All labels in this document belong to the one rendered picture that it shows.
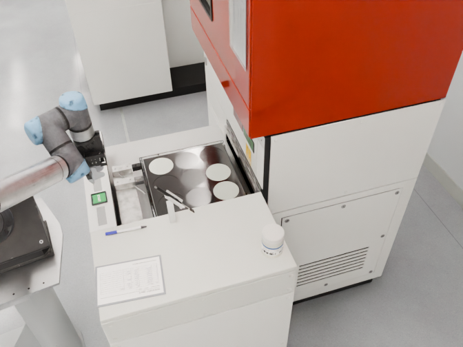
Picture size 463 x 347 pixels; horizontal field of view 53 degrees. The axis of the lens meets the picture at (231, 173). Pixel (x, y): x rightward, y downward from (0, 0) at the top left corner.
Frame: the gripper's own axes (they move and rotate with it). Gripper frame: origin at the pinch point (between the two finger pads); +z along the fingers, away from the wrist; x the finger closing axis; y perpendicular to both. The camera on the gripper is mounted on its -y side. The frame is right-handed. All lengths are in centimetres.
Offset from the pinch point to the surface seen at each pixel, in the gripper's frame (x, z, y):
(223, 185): -2, 16, 48
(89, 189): 6.4, 10.0, -2.3
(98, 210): -4.7, 10.5, -0.2
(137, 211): -2.8, 18.0, 13.1
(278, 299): -50, 27, 53
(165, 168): 15.4, 16.0, 27.7
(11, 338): 13, 105, -62
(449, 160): 41, 86, 207
